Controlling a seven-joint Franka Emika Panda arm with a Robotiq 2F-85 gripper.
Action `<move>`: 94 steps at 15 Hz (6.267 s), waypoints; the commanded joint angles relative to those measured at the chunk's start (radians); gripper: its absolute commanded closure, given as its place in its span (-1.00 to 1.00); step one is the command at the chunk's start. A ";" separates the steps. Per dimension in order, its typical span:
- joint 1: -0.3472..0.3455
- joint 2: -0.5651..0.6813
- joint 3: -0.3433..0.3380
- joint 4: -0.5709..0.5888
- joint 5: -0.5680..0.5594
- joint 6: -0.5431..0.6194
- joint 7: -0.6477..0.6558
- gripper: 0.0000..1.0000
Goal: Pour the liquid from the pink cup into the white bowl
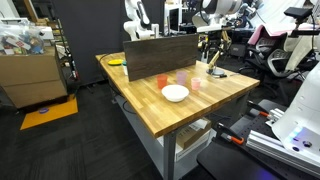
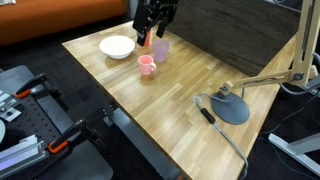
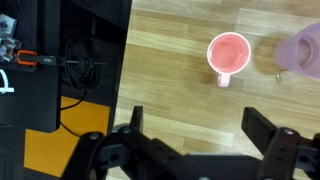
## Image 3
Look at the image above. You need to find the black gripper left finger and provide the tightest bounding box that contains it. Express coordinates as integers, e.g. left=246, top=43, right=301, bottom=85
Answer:
left=129, top=105, right=145, bottom=135

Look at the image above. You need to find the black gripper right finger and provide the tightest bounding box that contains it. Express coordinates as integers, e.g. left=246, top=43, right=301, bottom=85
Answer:
left=241, top=106, right=278, bottom=156

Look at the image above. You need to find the pink cup with handle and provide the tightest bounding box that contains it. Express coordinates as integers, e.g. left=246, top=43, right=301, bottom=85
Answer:
left=206, top=31, right=252, bottom=89

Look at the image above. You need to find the purple plastic cup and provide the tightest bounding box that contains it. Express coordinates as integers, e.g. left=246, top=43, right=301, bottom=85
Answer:
left=273, top=22, right=320, bottom=80

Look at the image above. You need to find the orange floor mat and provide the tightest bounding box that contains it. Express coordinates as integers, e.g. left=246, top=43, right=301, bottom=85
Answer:
left=23, top=95, right=112, bottom=178

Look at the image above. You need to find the black metal platform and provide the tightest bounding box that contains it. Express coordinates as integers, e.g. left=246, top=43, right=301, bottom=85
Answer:
left=0, top=0, right=62, bottom=133

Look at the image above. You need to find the black cable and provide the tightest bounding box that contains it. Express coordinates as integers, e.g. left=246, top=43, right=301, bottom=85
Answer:
left=59, top=27, right=101, bottom=138

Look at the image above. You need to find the black clamp orange handle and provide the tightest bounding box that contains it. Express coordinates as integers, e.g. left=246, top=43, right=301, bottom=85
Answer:
left=15, top=49, right=110, bottom=69

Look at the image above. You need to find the aluminium bracket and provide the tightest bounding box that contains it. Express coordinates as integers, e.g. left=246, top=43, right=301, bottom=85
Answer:
left=0, top=13, right=18, bottom=64

